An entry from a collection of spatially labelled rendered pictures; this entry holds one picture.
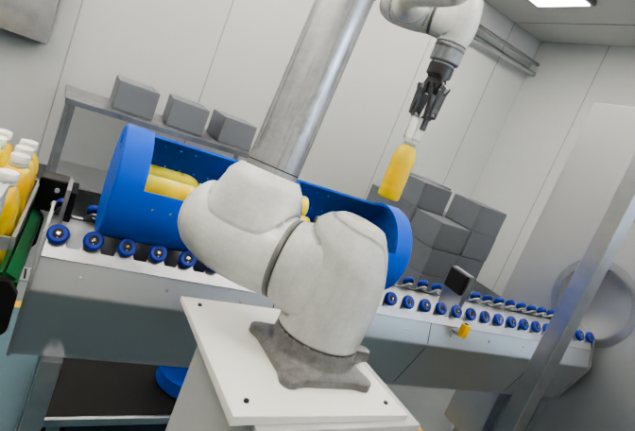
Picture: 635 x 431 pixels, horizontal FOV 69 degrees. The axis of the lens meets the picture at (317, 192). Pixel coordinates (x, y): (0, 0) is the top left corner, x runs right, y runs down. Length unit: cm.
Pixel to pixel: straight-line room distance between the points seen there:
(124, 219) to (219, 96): 365
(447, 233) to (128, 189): 366
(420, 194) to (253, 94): 193
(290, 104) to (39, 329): 83
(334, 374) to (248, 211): 31
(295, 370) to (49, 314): 67
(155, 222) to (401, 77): 475
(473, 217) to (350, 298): 398
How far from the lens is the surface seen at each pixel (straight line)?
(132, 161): 114
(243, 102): 482
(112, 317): 128
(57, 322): 130
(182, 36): 461
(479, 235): 480
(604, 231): 173
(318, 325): 79
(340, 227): 77
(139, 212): 115
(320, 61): 85
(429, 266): 450
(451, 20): 145
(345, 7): 88
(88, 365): 222
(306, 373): 81
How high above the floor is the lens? 143
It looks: 9 degrees down
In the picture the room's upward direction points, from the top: 22 degrees clockwise
